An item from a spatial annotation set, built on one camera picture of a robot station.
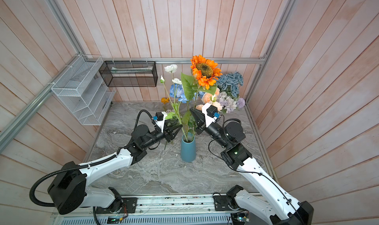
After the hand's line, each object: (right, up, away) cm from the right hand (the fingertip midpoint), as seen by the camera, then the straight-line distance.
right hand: (191, 109), depth 59 cm
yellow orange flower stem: (-19, +10, +56) cm, 60 cm away
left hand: (-5, -8, +13) cm, 16 cm away
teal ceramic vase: (-1, -19, +16) cm, 25 cm away
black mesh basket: (-44, +28, +46) cm, 69 cm away
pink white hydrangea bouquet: (+21, +4, +20) cm, 29 cm away
